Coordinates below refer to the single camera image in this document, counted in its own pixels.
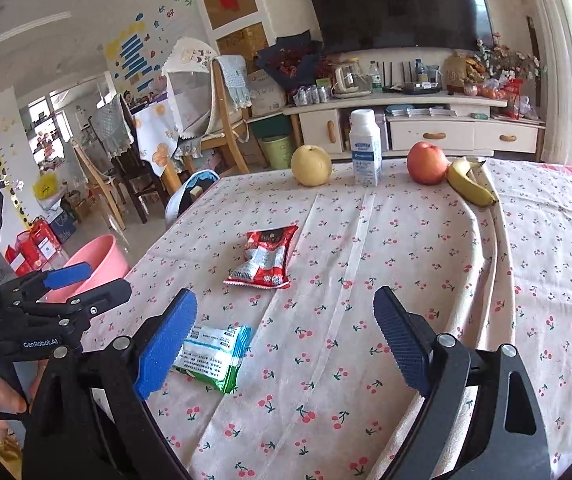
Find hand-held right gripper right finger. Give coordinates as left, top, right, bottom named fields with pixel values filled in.
left=372, top=285, right=552, bottom=480

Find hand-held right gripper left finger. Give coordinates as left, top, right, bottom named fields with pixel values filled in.
left=22, top=287, right=199, bottom=480

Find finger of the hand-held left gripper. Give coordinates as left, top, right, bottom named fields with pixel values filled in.
left=10, top=279, right=134, bottom=334
left=0, top=260, right=93, bottom=309

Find pink plastic basin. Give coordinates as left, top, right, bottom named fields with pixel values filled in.
left=46, top=234, right=132, bottom=303

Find green white wrapper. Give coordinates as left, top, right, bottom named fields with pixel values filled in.
left=172, top=324, right=253, bottom=395

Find red drink mix packet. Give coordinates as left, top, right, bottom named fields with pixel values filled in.
left=223, top=225, right=300, bottom=291

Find red boxes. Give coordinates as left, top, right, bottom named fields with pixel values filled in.
left=5, top=217, right=62, bottom=276

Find cherry print tablecloth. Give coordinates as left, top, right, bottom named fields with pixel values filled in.
left=78, top=157, right=572, bottom=480

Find yellow bag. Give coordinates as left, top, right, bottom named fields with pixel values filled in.
left=33, top=170, right=62, bottom=198

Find light wooden chair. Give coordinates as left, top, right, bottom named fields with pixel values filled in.
left=71, top=140, right=127, bottom=231

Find dark wooden chair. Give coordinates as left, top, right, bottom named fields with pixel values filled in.
left=111, top=95, right=167, bottom=223

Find blue white plastic seat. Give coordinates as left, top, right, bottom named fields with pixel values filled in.
left=165, top=169, right=221, bottom=233

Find grey knitted cloth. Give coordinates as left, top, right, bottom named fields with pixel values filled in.
left=90, top=95, right=134, bottom=158

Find white cloth with orange print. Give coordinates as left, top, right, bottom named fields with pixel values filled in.
left=133, top=100, right=187, bottom=178

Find yellow banana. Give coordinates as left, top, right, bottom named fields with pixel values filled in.
left=446, top=157, right=499, bottom=207

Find red apple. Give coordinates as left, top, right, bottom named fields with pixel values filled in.
left=407, top=141, right=450, bottom=186

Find white plastic bottle blue label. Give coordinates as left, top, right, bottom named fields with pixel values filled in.
left=349, top=108, right=383, bottom=187

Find yellow pear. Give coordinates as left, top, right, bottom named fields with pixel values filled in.
left=291, top=144, right=334, bottom=188

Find cream television cabinet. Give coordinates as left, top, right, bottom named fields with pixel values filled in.
left=283, top=92, right=546, bottom=158

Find wooden chair with lace cover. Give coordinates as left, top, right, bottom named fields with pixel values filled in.
left=162, top=37, right=251, bottom=176

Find green waste bin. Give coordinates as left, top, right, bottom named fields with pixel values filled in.
left=257, top=134, right=297, bottom=171

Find dark green storage box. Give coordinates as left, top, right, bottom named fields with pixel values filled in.
left=246, top=116, right=291, bottom=138

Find teal knitted cloth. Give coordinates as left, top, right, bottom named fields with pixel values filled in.
left=213, top=55, right=251, bottom=111

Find row of small glass jars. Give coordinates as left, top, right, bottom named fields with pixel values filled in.
left=293, top=85, right=331, bottom=106

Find glass kettle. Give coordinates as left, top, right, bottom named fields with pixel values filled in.
left=333, top=60, right=373, bottom=98

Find dried flower arrangement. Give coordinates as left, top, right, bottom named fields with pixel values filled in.
left=443, top=40, right=541, bottom=101

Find dark blue wrapped bouquet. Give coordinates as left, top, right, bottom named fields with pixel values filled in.
left=255, top=30, right=324, bottom=91

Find black television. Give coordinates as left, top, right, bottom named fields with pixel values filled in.
left=302, top=0, right=495, bottom=56

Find giraffe wall sticker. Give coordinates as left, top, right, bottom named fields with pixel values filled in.
left=0, top=115, right=34, bottom=231

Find blue yellow wall sticker chart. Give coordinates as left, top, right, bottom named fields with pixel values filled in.
left=103, top=10, right=167, bottom=83

